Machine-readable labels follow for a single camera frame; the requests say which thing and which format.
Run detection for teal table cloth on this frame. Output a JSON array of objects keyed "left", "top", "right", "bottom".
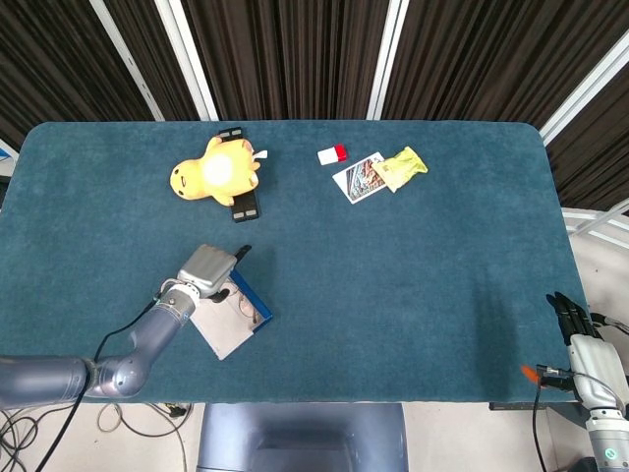
[{"left": 0, "top": 120, "right": 589, "bottom": 405}]

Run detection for printed photo card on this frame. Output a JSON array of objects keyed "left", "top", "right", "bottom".
[{"left": 331, "top": 152, "right": 387, "bottom": 206}]

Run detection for black cable with orange tip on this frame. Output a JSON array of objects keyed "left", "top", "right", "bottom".
[{"left": 520, "top": 363, "right": 591, "bottom": 472}]

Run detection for dark brown curtain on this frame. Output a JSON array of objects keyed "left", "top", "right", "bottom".
[{"left": 0, "top": 0, "right": 629, "bottom": 212}]

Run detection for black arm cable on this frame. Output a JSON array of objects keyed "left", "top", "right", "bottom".
[{"left": 33, "top": 292, "right": 166, "bottom": 472}]

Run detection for black strip with grey label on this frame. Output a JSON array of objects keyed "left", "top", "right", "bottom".
[
  {"left": 228, "top": 127, "right": 263, "bottom": 221},
  {"left": 218, "top": 129, "right": 250, "bottom": 224}
]

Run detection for yellow snack packet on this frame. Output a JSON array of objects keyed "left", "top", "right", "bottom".
[{"left": 371, "top": 146, "right": 429, "bottom": 194}]

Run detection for small white and red box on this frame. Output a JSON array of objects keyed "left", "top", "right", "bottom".
[{"left": 316, "top": 144, "right": 349, "bottom": 166}]

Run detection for white and blue panel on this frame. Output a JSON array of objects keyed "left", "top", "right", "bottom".
[{"left": 0, "top": 139, "right": 20, "bottom": 172}]

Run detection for white frame post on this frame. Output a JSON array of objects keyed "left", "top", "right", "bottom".
[
  {"left": 538, "top": 36, "right": 629, "bottom": 147},
  {"left": 154, "top": 0, "right": 220, "bottom": 122},
  {"left": 89, "top": 0, "right": 166, "bottom": 122},
  {"left": 366, "top": 0, "right": 410, "bottom": 121}
]

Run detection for grey floor cable loop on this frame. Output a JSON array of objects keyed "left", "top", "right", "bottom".
[{"left": 96, "top": 401, "right": 194, "bottom": 472}]

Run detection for yellow plush toy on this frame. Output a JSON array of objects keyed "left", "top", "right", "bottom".
[{"left": 169, "top": 136, "right": 270, "bottom": 207}]

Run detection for blue glasses case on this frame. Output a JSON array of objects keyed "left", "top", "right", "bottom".
[{"left": 189, "top": 267, "right": 274, "bottom": 362}]

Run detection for tangled grey floor cables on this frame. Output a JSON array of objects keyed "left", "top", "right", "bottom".
[{"left": 0, "top": 406, "right": 50, "bottom": 472}]

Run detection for thin metal eyeglasses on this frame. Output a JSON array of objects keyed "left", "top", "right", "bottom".
[{"left": 223, "top": 289, "right": 260, "bottom": 325}]

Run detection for white metal side frame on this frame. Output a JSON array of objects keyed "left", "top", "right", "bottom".
[{"left": 561, "top": 202, "right": 629, "bottom": 252}]

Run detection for grey black left robot hand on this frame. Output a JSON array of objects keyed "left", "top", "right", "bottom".
[{"left": 176, "top": 244, "right": 253, "bottom": 301}]

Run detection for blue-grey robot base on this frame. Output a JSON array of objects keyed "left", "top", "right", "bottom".
[{"left": 196, "top": 402, "right": 410, "bottom": 472}]

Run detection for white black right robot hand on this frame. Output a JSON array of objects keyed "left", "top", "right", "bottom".
[{"left": 545, "top": 290, "right": 629, "bottom": 410}]

